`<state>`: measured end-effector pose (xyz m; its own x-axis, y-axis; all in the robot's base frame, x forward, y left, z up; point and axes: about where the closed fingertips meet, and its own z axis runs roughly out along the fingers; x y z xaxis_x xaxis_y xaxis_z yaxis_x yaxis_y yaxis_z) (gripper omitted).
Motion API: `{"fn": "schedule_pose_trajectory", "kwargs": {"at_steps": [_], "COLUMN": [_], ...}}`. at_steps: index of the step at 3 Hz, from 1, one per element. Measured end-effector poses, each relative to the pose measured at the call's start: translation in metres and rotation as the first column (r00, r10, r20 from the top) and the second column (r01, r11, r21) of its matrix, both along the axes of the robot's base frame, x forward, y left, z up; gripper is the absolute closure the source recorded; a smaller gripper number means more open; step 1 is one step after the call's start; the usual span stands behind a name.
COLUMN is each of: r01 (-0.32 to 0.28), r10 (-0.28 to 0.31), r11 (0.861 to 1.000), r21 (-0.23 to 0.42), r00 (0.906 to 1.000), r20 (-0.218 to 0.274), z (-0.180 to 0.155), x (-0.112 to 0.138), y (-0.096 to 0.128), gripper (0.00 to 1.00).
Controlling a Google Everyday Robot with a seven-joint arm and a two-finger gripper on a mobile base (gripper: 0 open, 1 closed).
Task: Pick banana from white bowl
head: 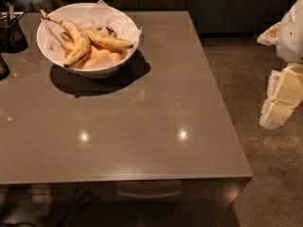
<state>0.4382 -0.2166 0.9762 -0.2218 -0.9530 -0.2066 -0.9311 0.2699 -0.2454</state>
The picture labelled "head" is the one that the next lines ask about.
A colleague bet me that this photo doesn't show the long left yellow banana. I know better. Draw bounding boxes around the long left yellow banana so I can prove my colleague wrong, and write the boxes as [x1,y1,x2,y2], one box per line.
[39,9,91,68]

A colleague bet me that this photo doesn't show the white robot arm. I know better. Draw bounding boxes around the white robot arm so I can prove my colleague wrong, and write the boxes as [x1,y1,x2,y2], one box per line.
[257,0,303,130]

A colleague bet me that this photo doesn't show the white ceramic bowl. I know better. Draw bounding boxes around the white ceramic bowl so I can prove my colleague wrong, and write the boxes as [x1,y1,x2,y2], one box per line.
[37,1,141,79]

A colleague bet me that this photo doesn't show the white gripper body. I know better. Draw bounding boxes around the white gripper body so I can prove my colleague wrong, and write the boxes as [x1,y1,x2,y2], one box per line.
[259,70,280,130]

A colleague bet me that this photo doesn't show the black mesh utensil holder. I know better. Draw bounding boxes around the black mesh utensil holder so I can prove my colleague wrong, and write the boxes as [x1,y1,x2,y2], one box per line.
[0,3,28,54]

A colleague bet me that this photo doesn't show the table drawer handle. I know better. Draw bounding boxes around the table drawer handle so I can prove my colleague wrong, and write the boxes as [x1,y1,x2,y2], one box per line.
[116,180,182,200]

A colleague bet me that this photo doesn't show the spotted yellow banana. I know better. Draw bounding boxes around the spotted yellow banana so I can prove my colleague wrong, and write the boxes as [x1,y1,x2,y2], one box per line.
[86,27,134,51]

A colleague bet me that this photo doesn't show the orange bananas under pile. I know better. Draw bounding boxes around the orange bananas under pile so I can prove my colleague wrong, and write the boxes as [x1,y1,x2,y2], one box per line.
[61,32,122,69]

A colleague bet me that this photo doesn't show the white paper bowl liner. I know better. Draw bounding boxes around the white paper bowl liner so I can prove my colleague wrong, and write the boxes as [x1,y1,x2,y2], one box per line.
[37,1,141,78]

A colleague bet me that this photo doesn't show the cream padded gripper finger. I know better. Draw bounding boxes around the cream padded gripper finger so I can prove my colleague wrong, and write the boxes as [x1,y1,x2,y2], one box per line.
[274,63,303,125]

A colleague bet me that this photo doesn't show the dark object at left edge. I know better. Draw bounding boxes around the dark object at left edge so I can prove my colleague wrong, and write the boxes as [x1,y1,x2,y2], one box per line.
[0,55,10,80]

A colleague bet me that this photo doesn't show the dark cabinet fronts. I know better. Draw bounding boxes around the dark cabinet fronts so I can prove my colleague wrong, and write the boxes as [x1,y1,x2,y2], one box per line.
[59,0,296,34]

